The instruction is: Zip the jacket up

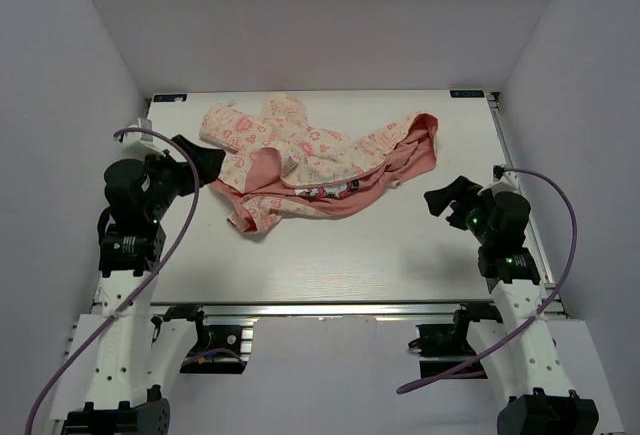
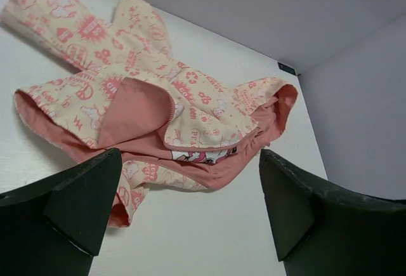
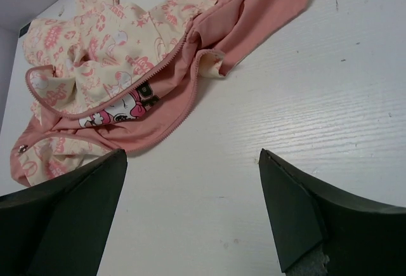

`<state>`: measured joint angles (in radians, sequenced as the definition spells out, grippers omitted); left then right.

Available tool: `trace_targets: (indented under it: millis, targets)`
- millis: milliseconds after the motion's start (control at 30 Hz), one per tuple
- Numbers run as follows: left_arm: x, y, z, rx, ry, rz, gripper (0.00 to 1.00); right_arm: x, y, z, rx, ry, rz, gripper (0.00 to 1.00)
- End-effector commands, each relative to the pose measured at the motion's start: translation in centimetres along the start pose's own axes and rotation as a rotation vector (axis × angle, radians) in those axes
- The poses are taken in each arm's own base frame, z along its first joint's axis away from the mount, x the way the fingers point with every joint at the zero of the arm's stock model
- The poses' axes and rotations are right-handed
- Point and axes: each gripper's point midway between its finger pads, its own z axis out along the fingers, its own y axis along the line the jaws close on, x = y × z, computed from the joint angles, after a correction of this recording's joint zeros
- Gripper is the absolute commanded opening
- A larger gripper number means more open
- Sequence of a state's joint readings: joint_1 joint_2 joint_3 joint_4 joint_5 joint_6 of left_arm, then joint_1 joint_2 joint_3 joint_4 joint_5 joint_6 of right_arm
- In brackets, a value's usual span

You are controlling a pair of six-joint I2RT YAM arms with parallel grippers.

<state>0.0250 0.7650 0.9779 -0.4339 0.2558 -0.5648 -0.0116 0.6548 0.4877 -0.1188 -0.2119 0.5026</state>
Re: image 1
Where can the right blue table label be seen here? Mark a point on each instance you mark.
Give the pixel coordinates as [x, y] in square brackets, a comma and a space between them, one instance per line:
[466, 93]

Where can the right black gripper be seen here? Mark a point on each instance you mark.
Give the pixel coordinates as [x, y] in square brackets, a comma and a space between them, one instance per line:
[461, 188]

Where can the left blue table label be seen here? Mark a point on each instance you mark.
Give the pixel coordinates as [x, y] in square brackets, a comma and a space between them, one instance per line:
[170, 98]

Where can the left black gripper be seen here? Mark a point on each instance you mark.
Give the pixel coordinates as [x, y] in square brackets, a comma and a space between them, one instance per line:
[208, 160]

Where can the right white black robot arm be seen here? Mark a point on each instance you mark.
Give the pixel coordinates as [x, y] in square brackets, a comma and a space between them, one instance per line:
[510, 335]

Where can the pink Snoopy zip jacket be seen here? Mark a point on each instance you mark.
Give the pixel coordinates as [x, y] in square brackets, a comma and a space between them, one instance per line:
[278, 165]

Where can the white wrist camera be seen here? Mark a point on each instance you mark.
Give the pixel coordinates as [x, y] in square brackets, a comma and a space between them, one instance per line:
[504, 180]
[138, 145]

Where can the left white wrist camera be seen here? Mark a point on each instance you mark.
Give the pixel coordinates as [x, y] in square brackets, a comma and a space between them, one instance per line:
[138, 145]

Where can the blue table label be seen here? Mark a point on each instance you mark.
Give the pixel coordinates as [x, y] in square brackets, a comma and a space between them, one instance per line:
[170, 98]
[466, 93]

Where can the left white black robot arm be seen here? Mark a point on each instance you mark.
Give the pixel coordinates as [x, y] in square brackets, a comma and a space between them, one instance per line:
[139, 355]

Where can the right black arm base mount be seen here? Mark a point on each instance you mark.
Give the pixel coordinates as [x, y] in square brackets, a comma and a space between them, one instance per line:
[442, 346]

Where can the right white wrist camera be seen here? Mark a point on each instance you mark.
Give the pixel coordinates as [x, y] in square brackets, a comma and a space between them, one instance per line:
[504, 180]

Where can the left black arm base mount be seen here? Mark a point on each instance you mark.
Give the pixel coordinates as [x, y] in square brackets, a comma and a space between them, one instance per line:
[217, 348]

